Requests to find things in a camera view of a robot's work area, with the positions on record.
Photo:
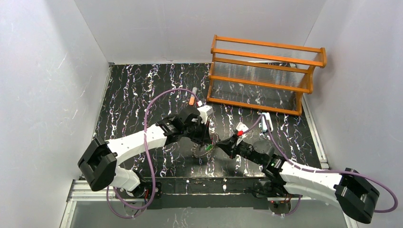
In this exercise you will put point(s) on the green headed key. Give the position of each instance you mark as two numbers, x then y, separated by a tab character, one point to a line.
208	147

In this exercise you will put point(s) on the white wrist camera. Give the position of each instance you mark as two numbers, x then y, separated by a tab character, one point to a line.
205	112
241	129

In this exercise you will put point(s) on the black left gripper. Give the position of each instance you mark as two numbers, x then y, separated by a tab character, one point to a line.
202	136

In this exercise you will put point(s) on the grey orange marker pen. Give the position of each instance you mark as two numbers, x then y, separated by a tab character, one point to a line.
192	98

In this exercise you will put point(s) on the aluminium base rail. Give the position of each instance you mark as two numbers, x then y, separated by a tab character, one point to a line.
197	203

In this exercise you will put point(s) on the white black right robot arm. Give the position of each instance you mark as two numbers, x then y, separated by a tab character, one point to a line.
353	194

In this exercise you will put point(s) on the orange wooden two-tier shelf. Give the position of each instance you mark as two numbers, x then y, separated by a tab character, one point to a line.
262	75

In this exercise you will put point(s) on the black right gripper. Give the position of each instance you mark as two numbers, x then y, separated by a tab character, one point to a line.
233	148

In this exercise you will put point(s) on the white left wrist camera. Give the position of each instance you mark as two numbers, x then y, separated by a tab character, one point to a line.
205	112

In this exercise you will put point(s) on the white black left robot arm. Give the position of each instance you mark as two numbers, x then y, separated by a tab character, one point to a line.
100	163

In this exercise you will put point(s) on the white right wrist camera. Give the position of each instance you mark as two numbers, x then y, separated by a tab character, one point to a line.
241	129

